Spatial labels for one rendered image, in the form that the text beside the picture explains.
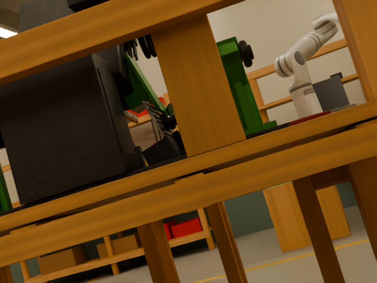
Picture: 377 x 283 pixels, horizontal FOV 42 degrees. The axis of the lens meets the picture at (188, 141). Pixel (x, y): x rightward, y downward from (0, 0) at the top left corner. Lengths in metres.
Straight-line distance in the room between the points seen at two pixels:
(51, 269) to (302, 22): 5.10
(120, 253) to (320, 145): 6.24
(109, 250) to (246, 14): 3.90
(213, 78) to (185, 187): 0.26
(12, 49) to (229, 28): 6.21
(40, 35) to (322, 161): 0.71
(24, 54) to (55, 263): 6.69
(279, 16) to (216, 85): 6.13
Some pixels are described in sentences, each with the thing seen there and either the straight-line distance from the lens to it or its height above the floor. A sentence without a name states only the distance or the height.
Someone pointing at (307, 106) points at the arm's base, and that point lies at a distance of 1.96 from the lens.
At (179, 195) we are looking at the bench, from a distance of 1.13.
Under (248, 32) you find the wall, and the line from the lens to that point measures 7.26.
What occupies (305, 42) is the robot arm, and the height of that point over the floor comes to 1.26.
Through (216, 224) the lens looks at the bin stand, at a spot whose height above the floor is 0.66.
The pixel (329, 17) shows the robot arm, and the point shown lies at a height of 1.35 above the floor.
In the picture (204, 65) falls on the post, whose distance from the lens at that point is 1.15.
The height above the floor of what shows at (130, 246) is 0.32.
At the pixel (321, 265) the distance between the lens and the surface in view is 1.88.
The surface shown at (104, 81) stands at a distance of 1.35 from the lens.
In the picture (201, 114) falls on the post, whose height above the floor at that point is 0.97.
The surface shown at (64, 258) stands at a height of 0.41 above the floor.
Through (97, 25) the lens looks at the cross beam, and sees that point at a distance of 1.18.
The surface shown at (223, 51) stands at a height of 1.12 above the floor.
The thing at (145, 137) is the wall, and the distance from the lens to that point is 7.52.
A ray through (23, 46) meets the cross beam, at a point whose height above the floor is 1.24.
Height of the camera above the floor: 0.80
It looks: 6 degrees up
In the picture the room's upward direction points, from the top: 17 degrees counter-clockwise
